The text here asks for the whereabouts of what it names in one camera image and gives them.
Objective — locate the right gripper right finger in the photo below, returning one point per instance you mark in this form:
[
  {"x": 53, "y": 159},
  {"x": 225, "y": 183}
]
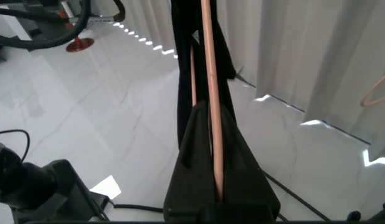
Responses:
[{"x": 245, "y": 186}]

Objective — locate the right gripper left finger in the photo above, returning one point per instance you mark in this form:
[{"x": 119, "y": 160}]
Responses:
[{"x": 192, "y": 174}]

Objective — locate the pink clothes hanger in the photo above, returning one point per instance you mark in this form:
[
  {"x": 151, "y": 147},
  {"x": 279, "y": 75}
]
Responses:
[
  {"x": 212, "y": 93},
  {"x": 363, "y": 103}
]

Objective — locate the black garment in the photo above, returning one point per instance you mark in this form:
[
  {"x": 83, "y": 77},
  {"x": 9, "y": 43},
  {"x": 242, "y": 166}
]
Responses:
[{"x": 183, "y": 77}]

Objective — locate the white curtain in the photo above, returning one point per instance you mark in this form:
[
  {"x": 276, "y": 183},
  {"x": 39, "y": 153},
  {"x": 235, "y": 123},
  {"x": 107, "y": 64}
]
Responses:
[{"x": 289, "y": 46}]

